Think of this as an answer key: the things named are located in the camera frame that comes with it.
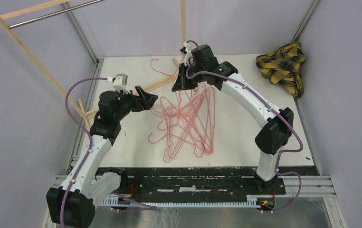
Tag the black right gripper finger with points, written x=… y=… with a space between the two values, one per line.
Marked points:
x=179 y=84
x=191 y=82

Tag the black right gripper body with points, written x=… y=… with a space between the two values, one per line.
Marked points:
x=193 y=69

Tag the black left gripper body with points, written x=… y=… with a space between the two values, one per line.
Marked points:
x=128 y=103

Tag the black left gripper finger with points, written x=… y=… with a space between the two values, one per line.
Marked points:
x=148 y=101
x=139 y=90

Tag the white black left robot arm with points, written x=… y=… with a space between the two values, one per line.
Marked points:
x=75 y=201

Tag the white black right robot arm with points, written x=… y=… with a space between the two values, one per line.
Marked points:
x=276 y=124

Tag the yellow plaid shirt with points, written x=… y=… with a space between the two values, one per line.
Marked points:
x=282 y=67

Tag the metal rack rod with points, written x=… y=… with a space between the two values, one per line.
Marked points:
x=65 y=10

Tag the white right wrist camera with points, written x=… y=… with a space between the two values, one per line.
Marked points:
x=186 y=52

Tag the pink wire hanger pile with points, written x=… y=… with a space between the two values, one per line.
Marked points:
x=195 y=110

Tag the pink wire hanger with hook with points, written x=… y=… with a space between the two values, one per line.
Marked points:
x=166 y=131

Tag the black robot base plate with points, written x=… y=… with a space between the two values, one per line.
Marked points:
x=200 y=185

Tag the white slotted cable duct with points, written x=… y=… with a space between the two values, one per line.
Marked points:
x=116 y=201

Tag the wooden clothes rack frame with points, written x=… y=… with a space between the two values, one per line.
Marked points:
x=86 y=116

